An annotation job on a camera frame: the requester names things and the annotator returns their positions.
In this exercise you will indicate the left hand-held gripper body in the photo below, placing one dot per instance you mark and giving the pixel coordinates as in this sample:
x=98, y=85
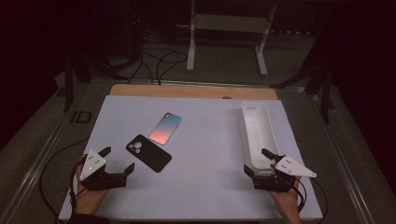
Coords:
x=92, y=165

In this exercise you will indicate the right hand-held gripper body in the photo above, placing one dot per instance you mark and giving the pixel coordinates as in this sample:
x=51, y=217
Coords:
x=292, y=168

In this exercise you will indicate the white plastic tray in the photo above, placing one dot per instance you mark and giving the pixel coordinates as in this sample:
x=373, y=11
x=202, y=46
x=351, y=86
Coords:
x=260, y=133

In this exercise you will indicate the black phone case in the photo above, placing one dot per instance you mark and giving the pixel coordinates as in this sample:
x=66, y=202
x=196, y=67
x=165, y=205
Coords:
x=151, y=155

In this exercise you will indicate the blue pink gradient phone case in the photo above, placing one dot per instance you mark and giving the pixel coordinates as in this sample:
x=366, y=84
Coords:
x=165, y=129

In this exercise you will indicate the person's left hand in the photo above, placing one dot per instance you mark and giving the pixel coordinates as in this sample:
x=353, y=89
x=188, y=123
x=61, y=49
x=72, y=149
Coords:
x=87, y=200

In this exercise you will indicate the person's right hand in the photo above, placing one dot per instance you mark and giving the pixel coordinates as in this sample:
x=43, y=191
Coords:
x=289, y=205

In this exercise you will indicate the black stand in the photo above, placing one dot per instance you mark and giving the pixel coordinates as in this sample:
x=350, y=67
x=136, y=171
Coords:
x=325, y=96
x=68, y=87

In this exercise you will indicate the wooden table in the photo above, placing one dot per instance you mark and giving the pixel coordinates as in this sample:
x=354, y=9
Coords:
x=186, y=92

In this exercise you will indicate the white metal stand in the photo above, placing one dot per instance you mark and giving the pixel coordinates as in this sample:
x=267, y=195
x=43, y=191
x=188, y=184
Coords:
x=230, y=23

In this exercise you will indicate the black floor bracket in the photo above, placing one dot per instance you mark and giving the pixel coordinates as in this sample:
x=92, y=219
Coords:
x=81, y=117

